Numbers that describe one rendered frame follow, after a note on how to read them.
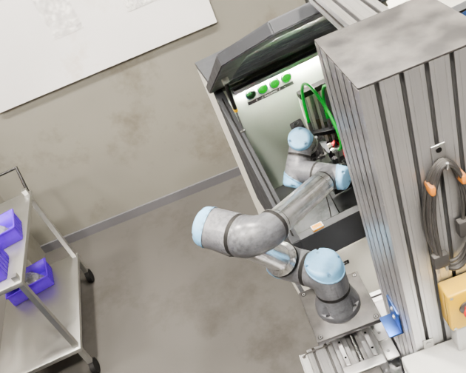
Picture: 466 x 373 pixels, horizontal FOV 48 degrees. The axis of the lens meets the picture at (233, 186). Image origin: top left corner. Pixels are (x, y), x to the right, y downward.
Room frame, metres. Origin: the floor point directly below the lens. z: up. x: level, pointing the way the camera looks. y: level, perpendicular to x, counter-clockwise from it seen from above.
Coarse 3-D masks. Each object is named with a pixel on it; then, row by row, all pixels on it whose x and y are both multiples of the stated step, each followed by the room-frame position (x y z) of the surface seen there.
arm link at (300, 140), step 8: (296, 128) 1.40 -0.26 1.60; (304, 128) 1.39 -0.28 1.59; (288, 136) 1.40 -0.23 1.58; (296, 136) 1.38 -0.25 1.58; (304, 136) 1.37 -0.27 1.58; (312, 136) 1.39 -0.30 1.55; (296, 144) 1.37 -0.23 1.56; (304, 144) 1.36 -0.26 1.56; (312, 144) 1.38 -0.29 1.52; (304, 152) 1.36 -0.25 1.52
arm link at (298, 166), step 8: (288, 152) 1.39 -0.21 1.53; (296, 152) 1.37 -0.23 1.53; (288, 160) 1.37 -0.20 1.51; (296, 160) 1.35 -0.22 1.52; (304, 160) 1.35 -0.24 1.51; (288, 168) 1.36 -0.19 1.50; (296, 168) 1.34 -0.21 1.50; (304, 168) 1.32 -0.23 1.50; (288, 176) 1.34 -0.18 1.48; (296, 176) 1.32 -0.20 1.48; (304, 176) 1.30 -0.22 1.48; (288, 184) 1.32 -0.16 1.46; (296, 184) 1.31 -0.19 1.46
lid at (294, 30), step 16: (384, 0) 1.80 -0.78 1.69; (288, 16) 1.36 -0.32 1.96; (304, 16) 1.36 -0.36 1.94; (320, 16) 1.43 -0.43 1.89; (256, 32) 1.39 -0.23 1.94; (272, 32) 1.35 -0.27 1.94; (288, 32) 1.43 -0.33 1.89; (304, 32) 1.76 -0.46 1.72; (320, 32) 2.02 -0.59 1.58; (240, 48) 1.43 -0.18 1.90; (256, 48) 1.44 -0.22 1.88; (272, 48) 1.79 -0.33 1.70; (288, 48) 2.03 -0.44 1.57; (304, 48) 2.17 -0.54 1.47; (224, 64) 1.47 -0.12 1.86; (240, 64) 1.64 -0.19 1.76; (256, 64) 2.01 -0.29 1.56; (224, 80) 1.79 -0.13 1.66; (240, 80) 2.17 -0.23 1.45
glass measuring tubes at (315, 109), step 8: (320, 80) 2.16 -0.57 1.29; (304, 88) 2.16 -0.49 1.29; (320, 88) 2.13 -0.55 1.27; (304, 96) 2.12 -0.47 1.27; (312, 96) 2.13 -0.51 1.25; (328, 96) 2.16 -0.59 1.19; (312, 104) 2.13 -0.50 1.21; (320, 104) 2.13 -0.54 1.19; (328, 104) 2.14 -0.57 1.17; (304, 112) 2.15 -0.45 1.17; (312, 112) 2.15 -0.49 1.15; (320, 112) 2.15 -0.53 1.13; (312, 120) 2.15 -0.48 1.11; (320, 120) 2.15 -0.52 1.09; (320, 128) 2.13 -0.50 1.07; (328, 136) 2.14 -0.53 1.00; (336, 136) 2.14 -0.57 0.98
